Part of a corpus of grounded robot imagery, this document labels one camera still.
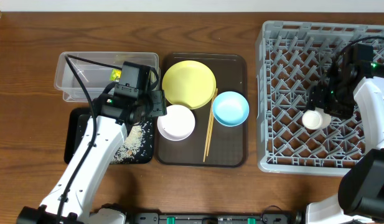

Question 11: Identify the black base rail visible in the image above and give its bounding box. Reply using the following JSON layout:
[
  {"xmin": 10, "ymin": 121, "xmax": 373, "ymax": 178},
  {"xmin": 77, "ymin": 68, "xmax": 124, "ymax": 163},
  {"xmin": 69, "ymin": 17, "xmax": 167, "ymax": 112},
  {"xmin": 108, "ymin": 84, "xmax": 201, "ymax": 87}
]
[{"xmin": 98, "ymin": 203, "xmax": 304, "ymax": 224}]

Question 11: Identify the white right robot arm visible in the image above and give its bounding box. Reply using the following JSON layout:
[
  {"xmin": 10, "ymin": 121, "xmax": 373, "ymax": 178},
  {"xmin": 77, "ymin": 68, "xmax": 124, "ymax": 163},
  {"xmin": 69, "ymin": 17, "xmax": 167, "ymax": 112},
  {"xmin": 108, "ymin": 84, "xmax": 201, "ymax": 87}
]
[{"xmin": 302, "ymin": 40, "xmax": 384, "ymax": 223}]

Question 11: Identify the grey plastic dishwasher rack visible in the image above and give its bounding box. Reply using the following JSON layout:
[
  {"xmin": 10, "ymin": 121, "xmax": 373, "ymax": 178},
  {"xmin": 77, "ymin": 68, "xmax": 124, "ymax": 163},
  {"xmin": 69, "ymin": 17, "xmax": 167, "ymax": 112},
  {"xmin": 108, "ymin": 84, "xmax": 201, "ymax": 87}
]
[{"xmin": 255, "ymin": 21, "xmax": 384, "ymax": 176}]

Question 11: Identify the pile of rice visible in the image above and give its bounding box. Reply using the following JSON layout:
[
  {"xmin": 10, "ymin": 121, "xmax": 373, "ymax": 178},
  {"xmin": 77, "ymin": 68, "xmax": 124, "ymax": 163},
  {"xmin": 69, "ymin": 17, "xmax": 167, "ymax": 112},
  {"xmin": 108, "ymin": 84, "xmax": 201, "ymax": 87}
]
[{"xmin": 111, "ymin": 121, "xmax": 154, "ymax": 164}]

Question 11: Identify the yellow round plate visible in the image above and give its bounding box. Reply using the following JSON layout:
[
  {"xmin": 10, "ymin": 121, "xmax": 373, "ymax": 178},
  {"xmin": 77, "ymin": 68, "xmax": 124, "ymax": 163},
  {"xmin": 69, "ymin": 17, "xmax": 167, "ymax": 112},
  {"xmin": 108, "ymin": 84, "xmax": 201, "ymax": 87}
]
[{"xmin": 162, "ymin": 60, "xmax": 217, "ymax": 110}]

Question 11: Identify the small white cup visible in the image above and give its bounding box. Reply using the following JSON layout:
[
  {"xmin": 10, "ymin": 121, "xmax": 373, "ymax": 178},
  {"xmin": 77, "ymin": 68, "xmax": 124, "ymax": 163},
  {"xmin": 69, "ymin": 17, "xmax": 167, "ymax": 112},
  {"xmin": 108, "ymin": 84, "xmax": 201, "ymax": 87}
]
[{"xmin": 302, "ymin": 108, "xmax": 331, "ymax": 130}]

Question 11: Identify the wooden chopstick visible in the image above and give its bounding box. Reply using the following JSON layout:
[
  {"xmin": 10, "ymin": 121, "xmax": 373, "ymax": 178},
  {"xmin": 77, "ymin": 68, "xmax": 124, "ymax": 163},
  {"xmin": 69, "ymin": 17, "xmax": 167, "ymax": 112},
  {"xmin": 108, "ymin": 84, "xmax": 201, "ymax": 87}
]
[
  {"xmin": 202, "ymin": 88, "xmax": 217, "ymax": 163},
  {"xmin": 206, "ymin": 88, "xmax": 219, "ymax": 157}
]

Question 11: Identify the wooden chopstick left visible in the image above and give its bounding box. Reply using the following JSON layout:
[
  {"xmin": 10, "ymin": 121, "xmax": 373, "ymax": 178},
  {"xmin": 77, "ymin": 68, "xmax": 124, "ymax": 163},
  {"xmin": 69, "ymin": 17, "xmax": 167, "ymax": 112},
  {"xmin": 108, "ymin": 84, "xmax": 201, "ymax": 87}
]
[{"xmin": 202, "ymin": 88, "xmax": 217, "ymax": 163}]

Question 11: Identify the green snack wrapper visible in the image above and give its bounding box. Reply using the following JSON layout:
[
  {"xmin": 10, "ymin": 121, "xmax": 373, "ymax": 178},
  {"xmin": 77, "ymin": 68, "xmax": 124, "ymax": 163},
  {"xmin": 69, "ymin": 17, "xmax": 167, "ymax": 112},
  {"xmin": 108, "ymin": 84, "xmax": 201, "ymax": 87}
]
[{"xmin": 110, "ymin": 69, "xmax": 122, "ymax": 82}]

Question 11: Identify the clear plastic bin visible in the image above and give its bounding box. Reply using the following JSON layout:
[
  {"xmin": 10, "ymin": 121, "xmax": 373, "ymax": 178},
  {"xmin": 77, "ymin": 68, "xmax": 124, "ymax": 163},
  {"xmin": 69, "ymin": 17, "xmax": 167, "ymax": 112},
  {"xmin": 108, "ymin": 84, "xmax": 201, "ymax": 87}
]
[{"xmin": 54, "ymin": 51, "xmax": 162, "ymax": 103}]

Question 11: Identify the wooden chopstick right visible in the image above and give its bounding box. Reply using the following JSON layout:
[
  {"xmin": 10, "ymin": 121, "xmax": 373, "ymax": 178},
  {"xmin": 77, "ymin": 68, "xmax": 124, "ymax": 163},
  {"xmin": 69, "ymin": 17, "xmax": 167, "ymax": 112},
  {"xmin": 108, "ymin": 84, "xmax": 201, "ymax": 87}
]
[{"xmin": 206, "ymin": 88, "xmax": 219, "ymax": 157}]

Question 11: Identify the light blue bowl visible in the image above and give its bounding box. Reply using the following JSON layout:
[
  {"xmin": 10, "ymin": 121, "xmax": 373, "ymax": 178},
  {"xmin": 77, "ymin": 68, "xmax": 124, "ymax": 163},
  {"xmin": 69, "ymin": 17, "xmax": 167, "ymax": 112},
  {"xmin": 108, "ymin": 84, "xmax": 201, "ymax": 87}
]
[{"xmin": 212, "ymin": 91, "xmax": 250, "ymax": 127}]

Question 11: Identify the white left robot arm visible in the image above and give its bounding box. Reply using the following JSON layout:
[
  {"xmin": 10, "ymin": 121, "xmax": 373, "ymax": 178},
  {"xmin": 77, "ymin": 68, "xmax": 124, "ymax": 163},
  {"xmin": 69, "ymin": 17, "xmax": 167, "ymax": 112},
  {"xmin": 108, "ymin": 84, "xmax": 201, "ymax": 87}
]
[{"xmin": 16, "ymin": 90, "xmax": 166, "ymax": 223}]

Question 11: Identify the white bowl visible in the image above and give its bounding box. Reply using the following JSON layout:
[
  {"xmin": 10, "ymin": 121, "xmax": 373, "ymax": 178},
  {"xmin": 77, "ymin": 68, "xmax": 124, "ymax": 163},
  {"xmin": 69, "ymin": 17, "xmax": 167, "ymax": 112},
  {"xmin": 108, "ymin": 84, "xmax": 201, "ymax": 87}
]
[{"xmin": 157, "ymin": 105, "xmax": 195, "ymax": 141}]

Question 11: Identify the black rectangular tray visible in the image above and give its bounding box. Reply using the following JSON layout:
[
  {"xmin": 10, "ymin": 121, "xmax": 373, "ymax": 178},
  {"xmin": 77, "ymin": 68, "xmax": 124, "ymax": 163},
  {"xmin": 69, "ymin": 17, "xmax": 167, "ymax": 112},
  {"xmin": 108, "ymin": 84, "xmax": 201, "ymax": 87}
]
[{"xmin": 63, "ymin": 108, "xmax": 155, "ymax": 164}]

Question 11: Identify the dark brown serving tray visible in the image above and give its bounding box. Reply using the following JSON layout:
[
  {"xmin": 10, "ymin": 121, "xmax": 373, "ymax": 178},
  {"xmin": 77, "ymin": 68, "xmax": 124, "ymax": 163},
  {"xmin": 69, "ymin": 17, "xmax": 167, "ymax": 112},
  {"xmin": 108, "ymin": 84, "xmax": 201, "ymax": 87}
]
[{"xmin": 155, "ymin": 53, "xmax": 248, "ymax": 168}]

